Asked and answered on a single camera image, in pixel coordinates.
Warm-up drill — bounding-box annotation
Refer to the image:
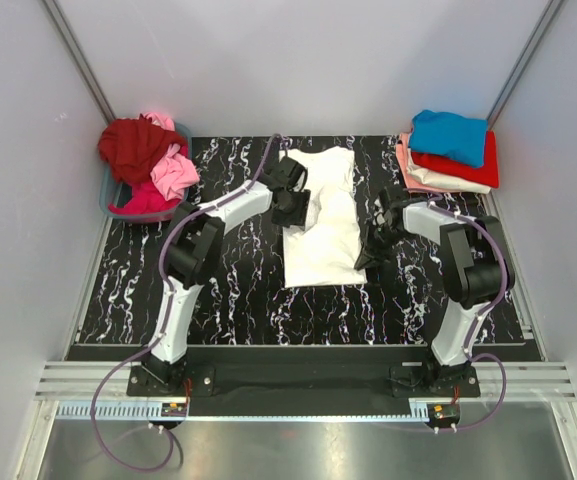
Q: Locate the folded red t shirt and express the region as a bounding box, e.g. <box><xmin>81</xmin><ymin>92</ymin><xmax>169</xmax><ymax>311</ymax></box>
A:
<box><xmin>412</xmin><ymin>131</ymin><xmax>500</xmax><ymax>189</ymax></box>

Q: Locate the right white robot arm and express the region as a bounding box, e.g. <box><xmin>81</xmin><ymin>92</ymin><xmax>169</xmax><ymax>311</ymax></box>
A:
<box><xmin>354</xmin><ymin>185</ymin><xmax>515</xmax><ymax>392</ymax></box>

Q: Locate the folded salmon pink t shirt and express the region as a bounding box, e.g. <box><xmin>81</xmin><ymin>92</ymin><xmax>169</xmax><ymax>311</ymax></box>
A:
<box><xmin>395</xmin><ymin>133</ymin><xmax>448</xmax><ymax>193</ymax></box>

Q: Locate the blue plastic laundry basket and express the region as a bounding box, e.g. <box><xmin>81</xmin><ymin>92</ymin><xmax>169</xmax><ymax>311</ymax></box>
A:
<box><xmin>97</xmin><ymin>113</ymin><xmax>199</xmax><ymax>222</ymax></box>

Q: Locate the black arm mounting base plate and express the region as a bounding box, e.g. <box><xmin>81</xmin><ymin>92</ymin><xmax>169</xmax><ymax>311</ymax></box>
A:
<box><xmin>127</xmin><ymin>345</ymin><xmax>481</xmax><ymax>419</ymax></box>

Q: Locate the white slotted cable duct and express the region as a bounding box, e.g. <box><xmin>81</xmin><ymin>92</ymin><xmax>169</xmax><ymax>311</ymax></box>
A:
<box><xmin>56</xmin><ymin>397</ymin><xmax>432</xmax><ymax>424</ymax></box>

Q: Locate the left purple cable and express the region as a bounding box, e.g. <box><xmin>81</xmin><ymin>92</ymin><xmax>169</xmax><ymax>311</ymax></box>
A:
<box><xmin>90</xmin><ymin>132</ymin><xmax>292</xmax><ymax>471</ymax></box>

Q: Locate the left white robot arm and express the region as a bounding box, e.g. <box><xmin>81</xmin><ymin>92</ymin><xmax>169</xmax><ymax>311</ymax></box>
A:
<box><xmin>141</xmin><ymin>155</ymin><xmax>310</xmax><ymax>390</ymax></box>

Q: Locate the folded blue t shirt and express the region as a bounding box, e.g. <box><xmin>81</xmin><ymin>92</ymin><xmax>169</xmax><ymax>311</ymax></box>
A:
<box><xmin>408</xmin><ymin>110</ymin><xmax>488</xmax><ymax>168</ymax></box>

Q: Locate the purple cable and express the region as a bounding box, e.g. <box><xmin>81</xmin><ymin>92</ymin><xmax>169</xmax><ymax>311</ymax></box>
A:
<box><xmin>382</xmin><ymin>197</ymin><xmax>514</xmax><ymax>434</ymax></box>
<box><xmin>90</xmin><ymin>132</ymin><xmax>292</xmax><ymax>471</ymax></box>

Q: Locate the magenta crumpled shirt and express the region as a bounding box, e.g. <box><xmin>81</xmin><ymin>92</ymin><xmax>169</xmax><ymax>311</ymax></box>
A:
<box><xmin>108</xmin><ymin>181</ymin><xmax>180</xmax><ymax>216</ymax></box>

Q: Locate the light pink crumpled shirt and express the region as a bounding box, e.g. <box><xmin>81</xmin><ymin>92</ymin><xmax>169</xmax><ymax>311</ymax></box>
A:
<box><xmin>144</xmin><ymin>112</ymin><xmax>199</xmax><ymax>210</ymax></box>

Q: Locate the folded cream t shirt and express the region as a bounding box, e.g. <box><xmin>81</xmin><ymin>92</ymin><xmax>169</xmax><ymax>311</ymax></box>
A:
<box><xmin>400</xmin><ymin>133</ymin><xmax>491</xmax><ymax>194</ymax></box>

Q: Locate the white t shirt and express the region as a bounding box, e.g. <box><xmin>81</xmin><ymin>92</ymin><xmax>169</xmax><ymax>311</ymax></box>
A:
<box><xmin>282</xmin><ymin>146</ymin><xmax>366</xmax><ymax>288</ymax></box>

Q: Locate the dark red crumpled shirt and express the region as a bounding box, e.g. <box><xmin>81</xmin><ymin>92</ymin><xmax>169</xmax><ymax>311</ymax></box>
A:
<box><xmin>97</xmin><ymin>115</ymin><xmax>188</xmax><ymax>185</ymax></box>

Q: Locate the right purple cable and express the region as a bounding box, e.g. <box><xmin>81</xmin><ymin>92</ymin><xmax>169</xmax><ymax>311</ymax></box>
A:
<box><xmin>382</xmin><ymin>197</ymin><xmax>514</xmax><ymax>434</ymax></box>

